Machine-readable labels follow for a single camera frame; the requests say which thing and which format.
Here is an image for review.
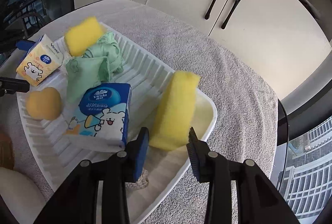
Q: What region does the large yellow sponge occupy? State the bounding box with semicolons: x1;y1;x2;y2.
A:
149;71;200;151

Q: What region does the black glass table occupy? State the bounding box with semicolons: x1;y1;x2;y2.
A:
270;100;289;190

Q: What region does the black cabinet handle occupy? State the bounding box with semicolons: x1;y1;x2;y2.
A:
204;0;217;20
221;0;241;29

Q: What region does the dark chair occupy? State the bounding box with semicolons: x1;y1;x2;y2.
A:
3;0;50;39

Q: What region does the blue tissue pack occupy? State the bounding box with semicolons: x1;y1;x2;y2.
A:
64;83;132;153

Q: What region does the orange round sponge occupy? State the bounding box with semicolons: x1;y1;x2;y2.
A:
26;87;62;121

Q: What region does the beige knitted cloth roll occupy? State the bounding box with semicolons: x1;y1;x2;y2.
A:
126;168;149;191

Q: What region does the green cloth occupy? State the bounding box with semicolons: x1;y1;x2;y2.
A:
65;31;124;103

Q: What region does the white plastic tray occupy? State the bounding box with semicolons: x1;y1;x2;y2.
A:
17;31;217;223

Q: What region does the yellow tissue pack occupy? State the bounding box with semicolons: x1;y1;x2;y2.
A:
16;34;63;86

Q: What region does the black window frame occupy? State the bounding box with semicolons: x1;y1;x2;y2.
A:
281;54;331;140

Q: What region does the small yellow sponge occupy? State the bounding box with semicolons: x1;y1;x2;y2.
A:
64;16;105;57

